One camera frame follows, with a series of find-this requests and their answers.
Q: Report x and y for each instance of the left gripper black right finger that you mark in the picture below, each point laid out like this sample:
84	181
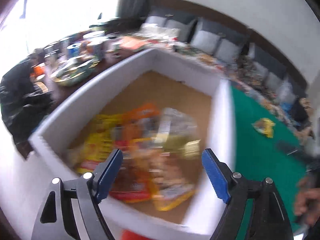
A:
253	209

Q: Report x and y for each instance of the green bowl of items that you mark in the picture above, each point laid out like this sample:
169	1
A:
74	70

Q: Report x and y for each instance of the clear bag of beige snacks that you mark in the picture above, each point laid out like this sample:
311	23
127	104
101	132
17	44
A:
178	134

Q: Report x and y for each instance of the yellow snack packet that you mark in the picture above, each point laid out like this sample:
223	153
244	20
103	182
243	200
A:
265	127

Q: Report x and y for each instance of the green cloth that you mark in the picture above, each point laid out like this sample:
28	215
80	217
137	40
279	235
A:
257	157

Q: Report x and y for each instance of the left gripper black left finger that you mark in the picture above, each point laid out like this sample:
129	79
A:
55	218

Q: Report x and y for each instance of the white cardboard box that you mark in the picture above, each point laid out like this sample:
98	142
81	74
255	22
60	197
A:
161	110

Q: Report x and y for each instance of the red snack packet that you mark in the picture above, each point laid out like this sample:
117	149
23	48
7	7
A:
130	184

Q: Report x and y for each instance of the person right hand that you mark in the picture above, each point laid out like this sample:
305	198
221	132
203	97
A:
307	201

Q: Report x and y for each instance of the yellow green striped packet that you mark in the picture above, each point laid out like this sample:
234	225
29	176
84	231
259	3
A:
99	143

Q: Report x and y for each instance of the black plastic bag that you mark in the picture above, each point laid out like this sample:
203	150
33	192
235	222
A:
22	106

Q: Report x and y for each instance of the orange snack bag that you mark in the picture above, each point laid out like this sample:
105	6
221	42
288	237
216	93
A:
138	128

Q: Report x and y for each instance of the grey cushion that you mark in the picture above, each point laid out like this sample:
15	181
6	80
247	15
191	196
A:
269	68
217	39

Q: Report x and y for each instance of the orange book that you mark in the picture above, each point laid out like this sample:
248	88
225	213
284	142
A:
132	43

